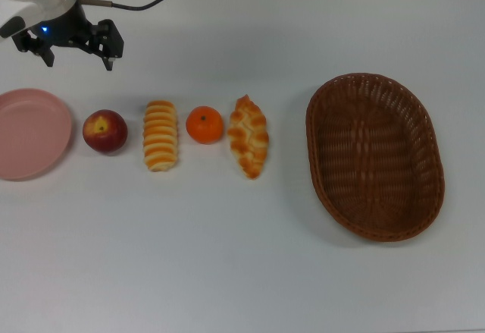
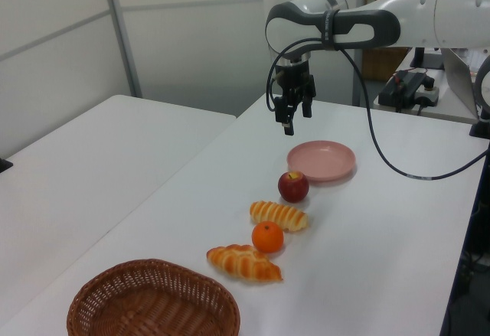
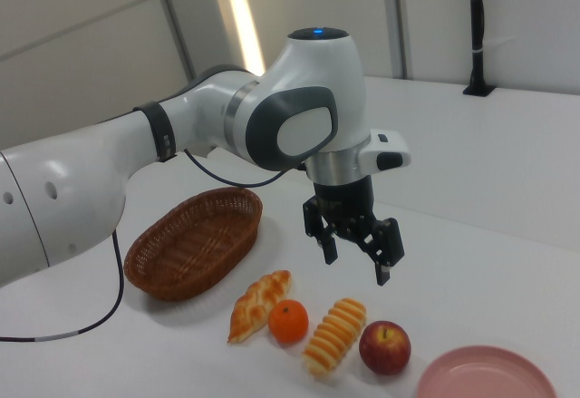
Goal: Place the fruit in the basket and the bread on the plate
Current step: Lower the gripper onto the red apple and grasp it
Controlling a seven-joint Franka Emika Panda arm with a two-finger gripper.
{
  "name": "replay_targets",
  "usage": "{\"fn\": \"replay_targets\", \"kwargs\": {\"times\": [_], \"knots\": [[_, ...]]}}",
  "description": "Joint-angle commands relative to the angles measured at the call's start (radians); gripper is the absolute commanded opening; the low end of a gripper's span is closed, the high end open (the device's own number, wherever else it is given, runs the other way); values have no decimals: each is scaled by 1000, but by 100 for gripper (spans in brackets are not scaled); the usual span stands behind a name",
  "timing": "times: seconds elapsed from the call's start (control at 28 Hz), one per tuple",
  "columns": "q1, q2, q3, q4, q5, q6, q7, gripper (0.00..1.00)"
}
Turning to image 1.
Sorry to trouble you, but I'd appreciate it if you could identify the brown woven basket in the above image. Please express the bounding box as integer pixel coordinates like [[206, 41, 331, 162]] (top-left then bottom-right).
[[305, 72, 446, 243]]

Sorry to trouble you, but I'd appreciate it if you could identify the braided toy bread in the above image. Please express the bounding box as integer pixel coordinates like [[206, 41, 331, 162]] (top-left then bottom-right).
[[227, 94, 270, 181]]

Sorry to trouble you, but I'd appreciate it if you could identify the toy orange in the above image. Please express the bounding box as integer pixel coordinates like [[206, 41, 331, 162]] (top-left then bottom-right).
[[185, 105, 224, 145]]

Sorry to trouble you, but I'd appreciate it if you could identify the pink plate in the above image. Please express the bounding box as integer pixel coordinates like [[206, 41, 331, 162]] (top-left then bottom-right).
[[0, 88, 73, 181]]

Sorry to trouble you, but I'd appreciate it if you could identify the ridged toy bread loaf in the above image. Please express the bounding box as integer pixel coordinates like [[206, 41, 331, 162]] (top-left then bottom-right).
[[142, 99, 180, 173]]

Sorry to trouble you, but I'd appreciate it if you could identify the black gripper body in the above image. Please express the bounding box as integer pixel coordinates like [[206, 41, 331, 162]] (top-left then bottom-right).
[[28, 0, 94, 46]]

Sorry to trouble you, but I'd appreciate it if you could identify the red toy apple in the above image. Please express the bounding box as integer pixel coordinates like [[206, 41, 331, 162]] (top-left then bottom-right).
[[82, 109, 129, 155]]

